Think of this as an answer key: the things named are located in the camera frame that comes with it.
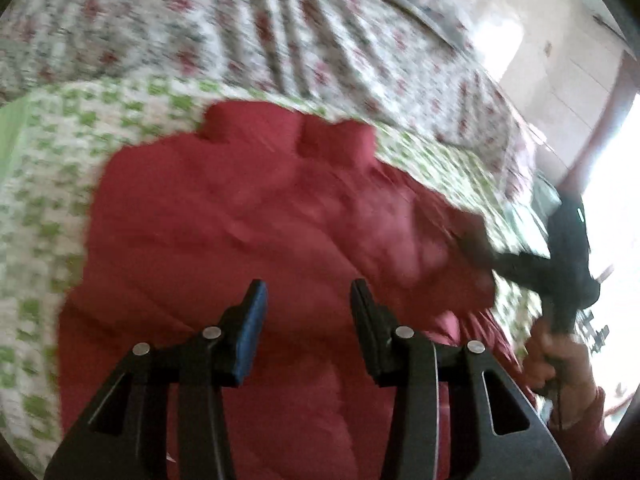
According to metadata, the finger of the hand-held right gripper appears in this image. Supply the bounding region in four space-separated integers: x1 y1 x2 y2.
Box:
455 230 506 272

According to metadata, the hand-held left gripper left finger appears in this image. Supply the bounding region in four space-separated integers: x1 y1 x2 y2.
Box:
44 279 269 480

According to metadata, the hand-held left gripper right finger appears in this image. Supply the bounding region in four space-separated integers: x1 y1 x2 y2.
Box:
350 279 573 480

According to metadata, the red padded jacket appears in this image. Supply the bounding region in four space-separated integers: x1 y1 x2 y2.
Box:
56 101 538 480

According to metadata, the person's right forearm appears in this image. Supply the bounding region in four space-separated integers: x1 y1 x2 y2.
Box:
547 387 615 447

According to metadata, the person's right hand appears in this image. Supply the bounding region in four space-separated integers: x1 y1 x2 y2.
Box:
525 327 599 402

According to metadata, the bright window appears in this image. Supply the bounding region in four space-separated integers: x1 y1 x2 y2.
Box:
582 92 640 411

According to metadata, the white wardrobe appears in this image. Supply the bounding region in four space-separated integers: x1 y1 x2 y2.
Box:
465 0 626 171

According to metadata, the green checked bed sheet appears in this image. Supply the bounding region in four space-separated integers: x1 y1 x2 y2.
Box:
0 80 551 461

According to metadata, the floral quilt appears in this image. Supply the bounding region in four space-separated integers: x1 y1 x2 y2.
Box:
0 0 541 196

